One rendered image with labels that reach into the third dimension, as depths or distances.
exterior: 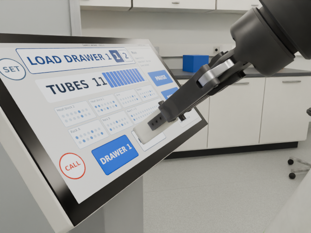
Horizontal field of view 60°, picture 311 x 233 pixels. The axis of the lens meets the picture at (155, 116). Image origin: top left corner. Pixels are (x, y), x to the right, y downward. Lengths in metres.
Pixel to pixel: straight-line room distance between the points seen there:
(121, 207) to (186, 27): 2.92
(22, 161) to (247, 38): 0.32
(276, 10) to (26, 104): 0.33
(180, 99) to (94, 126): 0.19
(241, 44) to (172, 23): 3.06
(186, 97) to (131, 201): 0.43
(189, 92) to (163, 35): 3.01
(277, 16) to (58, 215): 0.34
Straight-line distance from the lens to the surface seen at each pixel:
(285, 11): 0.30
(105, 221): 0.63
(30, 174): 0.40
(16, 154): 0.41
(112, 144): 0.47
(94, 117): 0.47
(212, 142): 2.95
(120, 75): 0.60
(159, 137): 0.57
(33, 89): 0.45
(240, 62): 0.31
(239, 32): 0.31
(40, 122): 0.42
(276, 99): 3.20
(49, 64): 0.50
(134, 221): 0.74
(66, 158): 0.40
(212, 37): 3.52
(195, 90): 0.31
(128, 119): 0.53
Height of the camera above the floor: 1.18
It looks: 15 degrees down
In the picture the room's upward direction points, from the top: straight up
